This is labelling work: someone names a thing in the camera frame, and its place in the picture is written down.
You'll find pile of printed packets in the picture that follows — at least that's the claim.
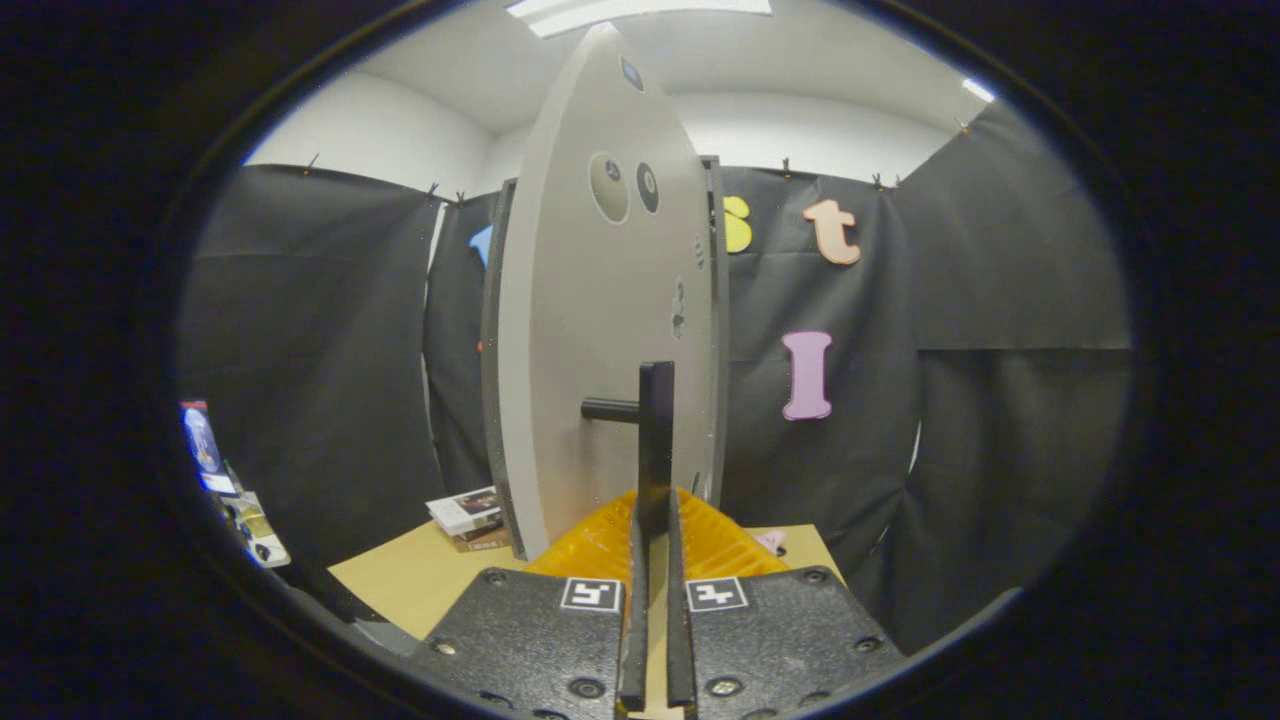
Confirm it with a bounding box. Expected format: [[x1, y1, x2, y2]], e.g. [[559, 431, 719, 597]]
[[205, 468, 291, 569]]

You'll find blue printed sign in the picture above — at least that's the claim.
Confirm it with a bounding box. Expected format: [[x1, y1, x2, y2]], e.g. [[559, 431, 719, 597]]
[[180, 400, 224, 477]]

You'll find grey shoe cabinet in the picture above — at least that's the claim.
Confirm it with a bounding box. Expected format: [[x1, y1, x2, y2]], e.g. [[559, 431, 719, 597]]
[[480, 155, 731, 556]]

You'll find black backdrop cloth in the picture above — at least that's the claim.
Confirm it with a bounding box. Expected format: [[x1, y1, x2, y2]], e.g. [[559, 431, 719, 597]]
[[180, 100, 1136, 656]]

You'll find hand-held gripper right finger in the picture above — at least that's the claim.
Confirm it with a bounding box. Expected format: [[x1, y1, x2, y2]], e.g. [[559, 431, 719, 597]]
[[665, 488, 906, 720]]

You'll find light grey shoe cabinet door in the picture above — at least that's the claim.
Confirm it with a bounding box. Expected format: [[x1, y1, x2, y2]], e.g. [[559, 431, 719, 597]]
[[495, 22, 726, 561]]

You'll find white book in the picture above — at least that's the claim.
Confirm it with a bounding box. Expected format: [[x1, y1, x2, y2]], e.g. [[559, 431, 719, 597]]
[[426, 487, 504, 535]]

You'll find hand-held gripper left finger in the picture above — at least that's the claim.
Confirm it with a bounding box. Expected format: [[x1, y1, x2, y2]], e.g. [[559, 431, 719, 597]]
[[405, 490, 651, 720]]

